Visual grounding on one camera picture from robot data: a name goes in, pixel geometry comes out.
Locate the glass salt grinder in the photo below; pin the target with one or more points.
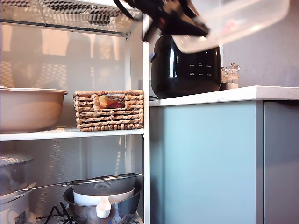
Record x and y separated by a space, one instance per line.
232 81

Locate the white electric cooker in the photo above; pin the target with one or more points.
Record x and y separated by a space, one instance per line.
14 210

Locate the dark container on mesh shelf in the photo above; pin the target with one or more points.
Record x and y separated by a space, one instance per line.
100 19

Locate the woven wicker basket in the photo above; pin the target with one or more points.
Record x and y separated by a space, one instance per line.
107 121

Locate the red apple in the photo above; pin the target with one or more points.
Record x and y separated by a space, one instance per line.
115 105

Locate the glass pepper grinder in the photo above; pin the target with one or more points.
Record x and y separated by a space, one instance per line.
224 80

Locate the blue-grey kitchen cabinet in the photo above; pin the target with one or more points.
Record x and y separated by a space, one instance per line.
205 163

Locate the yellow fruit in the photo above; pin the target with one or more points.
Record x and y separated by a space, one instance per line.
104 102

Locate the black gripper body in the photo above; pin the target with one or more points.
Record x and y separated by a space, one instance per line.
156 8

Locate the white metal shelf unit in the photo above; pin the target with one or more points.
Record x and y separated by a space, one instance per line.
146 93

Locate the black rice cooker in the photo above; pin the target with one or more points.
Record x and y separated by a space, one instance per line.
187 81

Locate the steel mixing bowl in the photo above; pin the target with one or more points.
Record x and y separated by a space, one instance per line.
121 210

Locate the clear plastic microwave lid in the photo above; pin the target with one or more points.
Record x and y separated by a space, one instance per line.
233 25

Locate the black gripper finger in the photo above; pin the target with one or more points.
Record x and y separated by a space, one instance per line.
182 26
190 9

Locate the glass-lidded steamer pot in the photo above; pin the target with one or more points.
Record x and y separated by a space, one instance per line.
14 175

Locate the large beige bowl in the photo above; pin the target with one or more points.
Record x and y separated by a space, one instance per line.
30 112

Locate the metal mesh sieve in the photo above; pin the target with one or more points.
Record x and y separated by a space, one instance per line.
105 186

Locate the round dish on mesh shelf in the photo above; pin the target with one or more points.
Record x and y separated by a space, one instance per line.
67 7

